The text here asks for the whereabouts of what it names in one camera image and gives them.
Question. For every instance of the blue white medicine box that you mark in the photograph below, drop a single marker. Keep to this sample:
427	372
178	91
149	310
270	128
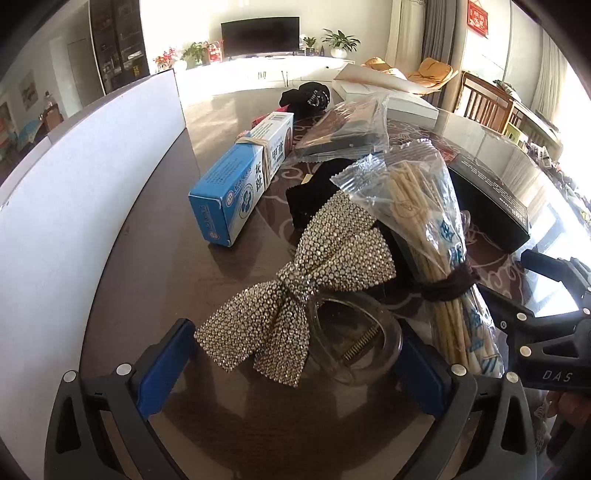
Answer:
231	194

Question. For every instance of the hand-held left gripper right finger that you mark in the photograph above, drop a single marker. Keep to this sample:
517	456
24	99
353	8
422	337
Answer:
422	378

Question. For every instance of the white cardboard box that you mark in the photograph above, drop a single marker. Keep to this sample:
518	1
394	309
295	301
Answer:
69	230

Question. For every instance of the white television cabinet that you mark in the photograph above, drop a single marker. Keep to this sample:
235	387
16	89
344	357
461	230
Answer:
258	74

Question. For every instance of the red gift bag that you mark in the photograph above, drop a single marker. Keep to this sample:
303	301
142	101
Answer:
214	53

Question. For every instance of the glossy black box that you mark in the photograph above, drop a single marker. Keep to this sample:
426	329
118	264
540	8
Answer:
494	203

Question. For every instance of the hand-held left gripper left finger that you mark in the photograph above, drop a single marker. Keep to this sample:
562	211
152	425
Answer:
161	364

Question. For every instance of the bagged wooden swab bundle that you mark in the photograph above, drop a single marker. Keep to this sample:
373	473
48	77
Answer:
415	207

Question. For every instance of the green plant in white pot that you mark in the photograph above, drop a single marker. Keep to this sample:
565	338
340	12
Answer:
339	41

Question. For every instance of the tan rubber band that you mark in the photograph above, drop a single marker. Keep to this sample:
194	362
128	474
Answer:
256	141

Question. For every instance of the dark glass display cabinet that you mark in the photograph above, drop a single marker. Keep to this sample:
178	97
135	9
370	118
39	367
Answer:
120	46

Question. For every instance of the white flat box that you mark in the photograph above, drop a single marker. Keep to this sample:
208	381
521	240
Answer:
406	108

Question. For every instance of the grey curtain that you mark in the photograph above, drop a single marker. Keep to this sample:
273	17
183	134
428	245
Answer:
431	32

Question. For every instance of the black television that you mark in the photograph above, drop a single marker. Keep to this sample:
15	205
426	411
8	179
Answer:
261	37

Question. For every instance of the leafy green plant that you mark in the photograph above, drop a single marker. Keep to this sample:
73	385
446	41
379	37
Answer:
194	53

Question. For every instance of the white cardboard lid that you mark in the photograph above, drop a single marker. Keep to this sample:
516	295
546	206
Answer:
369	77

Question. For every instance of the wooden slatted chair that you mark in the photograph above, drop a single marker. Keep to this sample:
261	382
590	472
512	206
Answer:
485	99

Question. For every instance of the black cap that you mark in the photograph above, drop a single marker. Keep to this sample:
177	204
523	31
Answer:
304	99

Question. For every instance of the framed wall picture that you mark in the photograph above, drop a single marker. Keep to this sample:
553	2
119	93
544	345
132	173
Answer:
27	88

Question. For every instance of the red wall hanging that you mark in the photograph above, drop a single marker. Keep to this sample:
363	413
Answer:
478	18

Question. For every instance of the black velvet cloth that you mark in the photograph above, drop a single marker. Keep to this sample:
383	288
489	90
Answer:
314	184

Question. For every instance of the person's right hand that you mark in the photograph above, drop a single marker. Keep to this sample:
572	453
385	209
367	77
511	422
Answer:
575	415

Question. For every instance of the bagged phone cases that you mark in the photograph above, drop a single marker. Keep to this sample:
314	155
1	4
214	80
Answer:
341	134

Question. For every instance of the small green plant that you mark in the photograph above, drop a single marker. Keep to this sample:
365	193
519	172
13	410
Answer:
309	42

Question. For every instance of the white standing air conditioner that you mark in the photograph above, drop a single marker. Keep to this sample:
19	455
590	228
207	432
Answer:
411	32

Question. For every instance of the red flower bouquet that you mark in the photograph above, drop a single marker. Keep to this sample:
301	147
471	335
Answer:
165	57

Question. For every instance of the rhinestone bow hair clip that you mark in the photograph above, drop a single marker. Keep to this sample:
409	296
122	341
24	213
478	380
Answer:
323	258

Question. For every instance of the red packet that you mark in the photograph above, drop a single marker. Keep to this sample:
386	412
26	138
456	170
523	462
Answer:
258	122

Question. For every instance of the dining table with teal cloth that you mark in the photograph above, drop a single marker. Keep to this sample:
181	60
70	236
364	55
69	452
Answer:
25	134

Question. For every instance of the clear plastic bottle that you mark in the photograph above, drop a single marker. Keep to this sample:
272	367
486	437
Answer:
47	99

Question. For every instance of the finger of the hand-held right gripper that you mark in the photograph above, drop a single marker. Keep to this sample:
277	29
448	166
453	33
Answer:
554	271
508	307

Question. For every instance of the orange lounge chair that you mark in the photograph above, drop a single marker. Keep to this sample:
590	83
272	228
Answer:
429	71

